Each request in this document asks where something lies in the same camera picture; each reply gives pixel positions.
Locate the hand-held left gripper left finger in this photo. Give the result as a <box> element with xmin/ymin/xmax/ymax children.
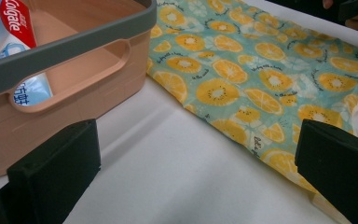
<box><xmin>7</xmin><ymin>119</ymin><xmax>102</xmax><ymax>224</ymax></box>

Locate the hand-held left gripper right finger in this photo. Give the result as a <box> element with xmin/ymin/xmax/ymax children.
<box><xmin>294</xmin><ymin>119</ymin><xmax>358</xmax><ymax>224</ymax></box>

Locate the pink basket with grey rim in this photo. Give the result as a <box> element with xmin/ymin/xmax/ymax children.
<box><xmin>0</xmin><ymin>0</ymin><xmax>158</xmax><ymax>180</ymax></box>

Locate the orange-slice print cloth bag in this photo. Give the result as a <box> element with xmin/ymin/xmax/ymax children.
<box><xmin>145</xmin><ymin>0</ymin><xmax>358</xmax><ymax>224</ymax></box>

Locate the white and red toothpaste tube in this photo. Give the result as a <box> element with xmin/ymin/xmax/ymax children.
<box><xmin>0</xmin><ymin>0</ymin><xmax>54</xmax><ymax>107</ymax></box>

